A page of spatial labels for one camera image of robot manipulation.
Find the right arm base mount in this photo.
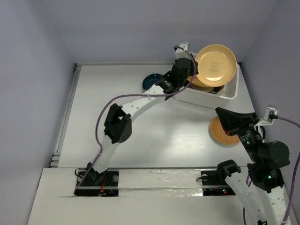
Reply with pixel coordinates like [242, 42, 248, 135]
[197, 159, 241, 196]

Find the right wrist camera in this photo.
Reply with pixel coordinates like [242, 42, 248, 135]
[256, 105, 278, 127]

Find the dark blue ceramic dish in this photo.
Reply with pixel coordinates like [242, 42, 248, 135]
[142, 73, 163, 90]

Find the metal rail on left edge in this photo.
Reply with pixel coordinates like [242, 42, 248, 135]
[49, 63, 82, 168]

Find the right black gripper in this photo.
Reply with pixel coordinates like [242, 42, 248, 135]
[215, 106, 262, 160]

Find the beige plate with dark rim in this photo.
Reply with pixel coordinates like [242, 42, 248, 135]
[210, 85, 225, 94]

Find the yellow round plate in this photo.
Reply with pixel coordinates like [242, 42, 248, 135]
[195, 44, 237, 87]

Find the round woven bamboo basket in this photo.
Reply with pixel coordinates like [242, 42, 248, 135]
[210, 117, 240, 145]

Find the rectangular woven bamboo tray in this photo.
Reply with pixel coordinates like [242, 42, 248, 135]
[190, 77, 214, 92]

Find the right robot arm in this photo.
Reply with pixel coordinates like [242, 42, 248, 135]
[215, 106, 291, 225]

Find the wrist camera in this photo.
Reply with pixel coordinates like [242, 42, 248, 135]
[256, 105, 278, 127]
[174, 42, 189, 59]

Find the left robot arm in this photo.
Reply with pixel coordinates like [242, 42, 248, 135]
[80, 54, 197, 185]

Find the white plastic bin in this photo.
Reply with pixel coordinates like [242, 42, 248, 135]
[175, 53, 240, 108]

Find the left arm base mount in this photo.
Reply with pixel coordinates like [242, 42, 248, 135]
[74, 169, 119, 197]

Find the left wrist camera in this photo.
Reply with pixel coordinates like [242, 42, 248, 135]
[174, 42, 189, 59]

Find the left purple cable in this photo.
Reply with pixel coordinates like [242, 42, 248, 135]
[76, 46, 199, 188]

